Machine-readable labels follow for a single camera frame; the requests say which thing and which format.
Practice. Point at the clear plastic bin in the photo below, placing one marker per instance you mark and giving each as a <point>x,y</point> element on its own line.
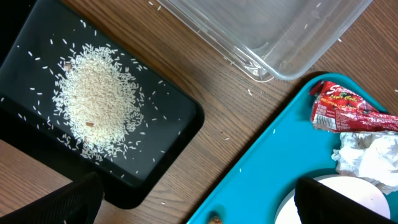
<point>269,39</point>

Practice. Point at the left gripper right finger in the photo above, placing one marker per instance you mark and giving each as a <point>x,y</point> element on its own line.
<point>319,204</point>

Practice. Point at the white napkin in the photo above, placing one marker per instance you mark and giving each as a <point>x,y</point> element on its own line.
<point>371,156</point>

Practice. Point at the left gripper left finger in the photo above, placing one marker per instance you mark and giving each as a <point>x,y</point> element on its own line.
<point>77,202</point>

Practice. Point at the pink round plate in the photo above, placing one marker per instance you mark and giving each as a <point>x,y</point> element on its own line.
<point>354,188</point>

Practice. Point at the pile of rice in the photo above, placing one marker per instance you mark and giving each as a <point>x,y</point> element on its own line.
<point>97,100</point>

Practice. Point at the teal serving tray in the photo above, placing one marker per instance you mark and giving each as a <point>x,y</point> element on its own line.
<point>289,148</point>

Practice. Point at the brown walnut food scrap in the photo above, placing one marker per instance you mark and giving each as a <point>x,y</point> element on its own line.
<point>215,220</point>

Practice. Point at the red snack wrapper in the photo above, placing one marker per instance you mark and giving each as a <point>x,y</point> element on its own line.
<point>338,109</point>

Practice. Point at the black tray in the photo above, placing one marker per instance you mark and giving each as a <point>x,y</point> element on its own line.
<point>123,191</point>

